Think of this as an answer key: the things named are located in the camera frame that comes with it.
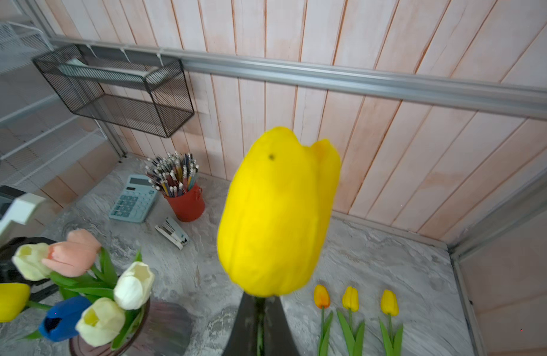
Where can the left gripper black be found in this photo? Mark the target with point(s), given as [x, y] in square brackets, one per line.
[9, 274]

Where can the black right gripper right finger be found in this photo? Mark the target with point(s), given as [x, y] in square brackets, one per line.
[278, 339]

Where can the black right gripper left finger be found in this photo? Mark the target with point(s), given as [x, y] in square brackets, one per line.
[244, 334]

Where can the yellow tulip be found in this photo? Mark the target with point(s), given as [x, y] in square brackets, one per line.
[14, 298]
[354, 338]
[322, 301]
[276, 216]

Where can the dark red ribbed glass vase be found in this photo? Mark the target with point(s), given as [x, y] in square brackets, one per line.
[166, 330]

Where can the cream white tulip near pink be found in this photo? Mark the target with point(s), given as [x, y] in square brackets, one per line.
[28, 261]

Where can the pink tulip front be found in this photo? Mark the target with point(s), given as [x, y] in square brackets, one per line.
[75, 256]

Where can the blue tulip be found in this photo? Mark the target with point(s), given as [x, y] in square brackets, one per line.
[60, 321]

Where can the white tulip lower right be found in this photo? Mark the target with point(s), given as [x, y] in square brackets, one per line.
[101, 323]

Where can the white tulip tall right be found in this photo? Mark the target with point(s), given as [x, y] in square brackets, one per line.
[134, 286]

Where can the white and blue stapler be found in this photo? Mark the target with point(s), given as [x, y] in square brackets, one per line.
[172, 231]

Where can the red metal pencil bucket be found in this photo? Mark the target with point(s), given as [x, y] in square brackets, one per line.
[189, 206]

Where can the grey calculator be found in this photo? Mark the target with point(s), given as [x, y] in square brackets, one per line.
[135, 201]

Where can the bundle of pencils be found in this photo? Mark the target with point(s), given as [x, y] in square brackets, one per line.
[173, 175]

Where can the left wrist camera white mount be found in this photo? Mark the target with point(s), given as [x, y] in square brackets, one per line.
[16, 207]

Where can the white wire mesh shelf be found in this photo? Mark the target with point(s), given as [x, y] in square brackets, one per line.
[41, 141]

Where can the black wire mesh basket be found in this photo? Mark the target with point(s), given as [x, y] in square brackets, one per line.
[142, 91]

